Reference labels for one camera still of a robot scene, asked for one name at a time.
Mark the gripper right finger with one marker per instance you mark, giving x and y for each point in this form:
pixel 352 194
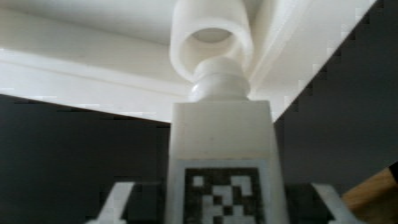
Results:
pixel 343 216

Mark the white leg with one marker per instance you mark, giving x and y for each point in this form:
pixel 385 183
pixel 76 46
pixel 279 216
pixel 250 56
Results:
pixel 224 181

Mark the white square tabletop part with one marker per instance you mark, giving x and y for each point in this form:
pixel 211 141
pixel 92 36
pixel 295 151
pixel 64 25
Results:
pixel 101 53

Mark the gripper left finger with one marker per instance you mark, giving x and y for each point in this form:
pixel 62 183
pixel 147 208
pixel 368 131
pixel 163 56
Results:
pixel 110 213

